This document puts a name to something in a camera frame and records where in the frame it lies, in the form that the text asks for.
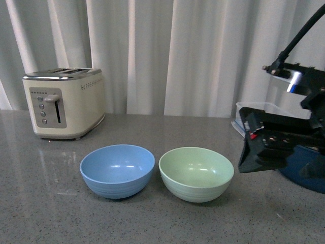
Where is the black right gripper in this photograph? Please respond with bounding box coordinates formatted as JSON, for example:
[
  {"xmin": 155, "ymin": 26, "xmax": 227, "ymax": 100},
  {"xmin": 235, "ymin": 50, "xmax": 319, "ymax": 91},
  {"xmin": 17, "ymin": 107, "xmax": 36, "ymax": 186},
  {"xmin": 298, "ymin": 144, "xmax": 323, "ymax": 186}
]
[{"xmin": 238, "ymin": 70, "xmax": 324, "ymax": 173}]

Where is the green bowl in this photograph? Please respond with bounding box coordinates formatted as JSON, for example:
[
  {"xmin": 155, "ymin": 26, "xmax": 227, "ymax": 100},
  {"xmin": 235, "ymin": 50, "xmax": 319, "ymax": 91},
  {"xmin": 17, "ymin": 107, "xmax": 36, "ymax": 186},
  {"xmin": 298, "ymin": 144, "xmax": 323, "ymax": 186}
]
[{"xmin": 158, "ymin": 147, "xmax": 234, "ymax": 203}]

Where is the blue bowl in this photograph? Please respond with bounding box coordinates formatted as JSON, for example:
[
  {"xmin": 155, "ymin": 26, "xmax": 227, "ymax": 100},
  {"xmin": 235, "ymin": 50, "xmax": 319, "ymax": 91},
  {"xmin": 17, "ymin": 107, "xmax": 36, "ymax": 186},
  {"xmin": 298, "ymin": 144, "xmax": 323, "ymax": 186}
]
[{"xmin": 80, "ymin": 144, "xmax": 155, "ymax": 199}]

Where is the clear plastic container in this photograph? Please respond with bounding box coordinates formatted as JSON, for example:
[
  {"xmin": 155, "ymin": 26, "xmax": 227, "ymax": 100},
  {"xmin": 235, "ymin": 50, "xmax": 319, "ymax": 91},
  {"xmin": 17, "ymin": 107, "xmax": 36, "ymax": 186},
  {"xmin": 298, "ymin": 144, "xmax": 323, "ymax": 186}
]
[{"xmin": 231, "ymin": 102, "xmax": 310, "ymax": 138}]

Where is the blue saucepan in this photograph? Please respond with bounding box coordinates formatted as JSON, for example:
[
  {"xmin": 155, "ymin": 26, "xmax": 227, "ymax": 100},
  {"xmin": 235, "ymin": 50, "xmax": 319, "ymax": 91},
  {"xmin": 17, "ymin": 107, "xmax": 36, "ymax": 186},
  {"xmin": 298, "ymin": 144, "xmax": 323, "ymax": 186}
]
[{"xmin": 279, "ymin": 145, "xmax": 324, "ymax": 194}]

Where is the white curtain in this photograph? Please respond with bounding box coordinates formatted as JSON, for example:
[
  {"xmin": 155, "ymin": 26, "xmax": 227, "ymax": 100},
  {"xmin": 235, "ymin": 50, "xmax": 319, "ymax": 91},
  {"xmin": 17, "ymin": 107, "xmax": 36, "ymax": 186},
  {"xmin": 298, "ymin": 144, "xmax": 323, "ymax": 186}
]
[{"xmin": 1, "ymin": 1, "xmax": 323, "ymax": 117}]

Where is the cream toaster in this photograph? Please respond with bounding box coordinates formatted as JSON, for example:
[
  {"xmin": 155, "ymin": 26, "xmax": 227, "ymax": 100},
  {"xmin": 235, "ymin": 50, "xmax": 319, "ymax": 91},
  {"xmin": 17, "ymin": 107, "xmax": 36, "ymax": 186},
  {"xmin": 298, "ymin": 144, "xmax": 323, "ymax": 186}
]
[{"xmin": 22, "ymin": 68, "xmax": 105, "ymax": 139}]

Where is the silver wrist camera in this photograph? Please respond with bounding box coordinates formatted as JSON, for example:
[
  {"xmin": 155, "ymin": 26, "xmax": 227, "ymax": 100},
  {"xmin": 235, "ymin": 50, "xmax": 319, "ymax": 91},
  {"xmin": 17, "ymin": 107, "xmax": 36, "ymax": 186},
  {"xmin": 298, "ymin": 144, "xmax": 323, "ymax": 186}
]
[{"xmin": 262, "ymin": 63, "xmax": 319, "ymax": 96}]

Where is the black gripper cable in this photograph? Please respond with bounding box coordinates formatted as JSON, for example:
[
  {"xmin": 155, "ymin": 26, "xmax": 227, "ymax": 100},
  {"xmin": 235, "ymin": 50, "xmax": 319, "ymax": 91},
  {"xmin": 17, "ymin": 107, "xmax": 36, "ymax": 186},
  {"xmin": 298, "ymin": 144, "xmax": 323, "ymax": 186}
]
[{"xmin": 275, "ymin": 4, "xmax": 325, "ymax": 67}]

